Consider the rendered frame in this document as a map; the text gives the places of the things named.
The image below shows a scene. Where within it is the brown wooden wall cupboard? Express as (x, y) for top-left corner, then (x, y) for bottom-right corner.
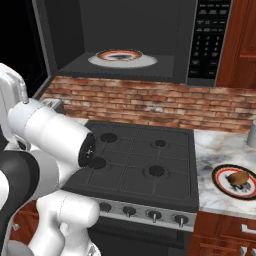
(215, 0), (256, 90)

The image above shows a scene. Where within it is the red-rimmed patterned plate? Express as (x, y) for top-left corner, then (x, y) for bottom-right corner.
(95, 48), (145, 63)
(210, 163), (256, 201)

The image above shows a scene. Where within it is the grey metal canister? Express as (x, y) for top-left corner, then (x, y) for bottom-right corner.
(246, 119), (256, 150)

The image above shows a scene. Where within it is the black stove knob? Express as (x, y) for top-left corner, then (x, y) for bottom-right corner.
(122, 205), (137, 218)
(173, 214), (190, 229)
(98, 201), (113, 214)
(147, 209), (163, 224)

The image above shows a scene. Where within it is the black oven door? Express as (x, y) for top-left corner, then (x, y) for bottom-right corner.
(88, 216), (193, 256)

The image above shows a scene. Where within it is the dark grey microwave oven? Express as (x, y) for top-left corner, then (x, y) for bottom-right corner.
(32, 0), (234, 89)

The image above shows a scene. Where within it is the brown wooden drawer front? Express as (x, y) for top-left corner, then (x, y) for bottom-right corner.
(215, 215), (256, 242)

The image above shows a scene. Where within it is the brown potato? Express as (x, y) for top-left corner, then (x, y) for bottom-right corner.
(227, 170), (251, 187)

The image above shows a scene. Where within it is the brown wooden cupboard door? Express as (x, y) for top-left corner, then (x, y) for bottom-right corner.
(195, 240), (256, 256)

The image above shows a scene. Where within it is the brown wooden base cupboard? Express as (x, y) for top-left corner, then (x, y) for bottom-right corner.
(9, 199), (40, 245)

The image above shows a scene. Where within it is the dark microwave door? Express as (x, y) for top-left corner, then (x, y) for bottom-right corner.
(0, 0), (56, 100)

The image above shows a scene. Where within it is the grey toaster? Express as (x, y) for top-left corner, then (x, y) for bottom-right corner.
(41, 97), (66, 115)

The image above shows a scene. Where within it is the silver drawer handle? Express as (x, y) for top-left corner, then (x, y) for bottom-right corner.
(241, 223), (256, 235)

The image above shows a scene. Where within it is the white round turntable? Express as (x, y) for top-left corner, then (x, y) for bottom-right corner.
(87, 49), (159, 70)

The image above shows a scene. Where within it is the dark grey gas stove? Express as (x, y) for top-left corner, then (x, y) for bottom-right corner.
(61, 120), (200, 256)

